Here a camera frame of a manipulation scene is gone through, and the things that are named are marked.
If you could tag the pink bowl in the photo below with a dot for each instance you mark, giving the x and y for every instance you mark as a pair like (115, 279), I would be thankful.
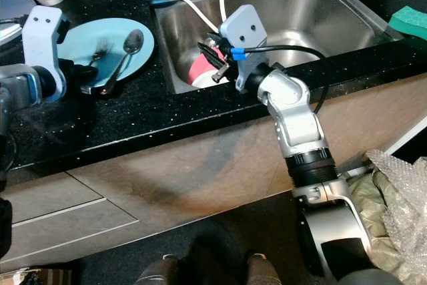
(197, 71)

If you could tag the metal fork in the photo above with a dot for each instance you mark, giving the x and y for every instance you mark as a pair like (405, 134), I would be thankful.
(101, 50)

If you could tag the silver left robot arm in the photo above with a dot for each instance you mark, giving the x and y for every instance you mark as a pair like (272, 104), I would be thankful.
(20, 88)

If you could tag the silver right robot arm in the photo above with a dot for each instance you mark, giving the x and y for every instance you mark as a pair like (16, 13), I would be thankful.
(297, 118)

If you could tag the metal spoon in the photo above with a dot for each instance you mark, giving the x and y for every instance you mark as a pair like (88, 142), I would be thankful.
(133, 41)

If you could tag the grey white plate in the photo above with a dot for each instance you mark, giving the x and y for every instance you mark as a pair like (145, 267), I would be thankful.
(10, 5)

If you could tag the stainless steel sink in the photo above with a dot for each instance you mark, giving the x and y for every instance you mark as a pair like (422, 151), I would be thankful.
(313, 8)

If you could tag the brown cabinet front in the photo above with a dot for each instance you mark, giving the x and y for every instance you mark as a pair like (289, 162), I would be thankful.
(173, 165)

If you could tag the green sponge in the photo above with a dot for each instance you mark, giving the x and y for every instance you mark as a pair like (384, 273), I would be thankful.
(410, 23)

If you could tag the patterned floor mat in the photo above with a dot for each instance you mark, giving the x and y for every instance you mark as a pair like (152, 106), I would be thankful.
(43, 278)

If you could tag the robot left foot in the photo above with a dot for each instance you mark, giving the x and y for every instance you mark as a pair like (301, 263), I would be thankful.
(159, 271)

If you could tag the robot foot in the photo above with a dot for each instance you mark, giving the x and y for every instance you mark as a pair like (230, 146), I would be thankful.
(263, 270)
(159, 271)

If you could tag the olive green cloth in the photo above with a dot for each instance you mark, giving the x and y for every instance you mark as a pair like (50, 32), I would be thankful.
(370, 205)

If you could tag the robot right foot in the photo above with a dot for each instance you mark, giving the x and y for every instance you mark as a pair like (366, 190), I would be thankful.
(263, 270)

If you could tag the clear bubble wrap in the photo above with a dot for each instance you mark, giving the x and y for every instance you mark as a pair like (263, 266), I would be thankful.
(400, 191)

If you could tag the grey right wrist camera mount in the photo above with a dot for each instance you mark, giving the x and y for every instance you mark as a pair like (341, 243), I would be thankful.
(245, 25)

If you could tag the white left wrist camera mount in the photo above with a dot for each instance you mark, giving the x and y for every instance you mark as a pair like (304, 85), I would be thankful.
(43, 38)

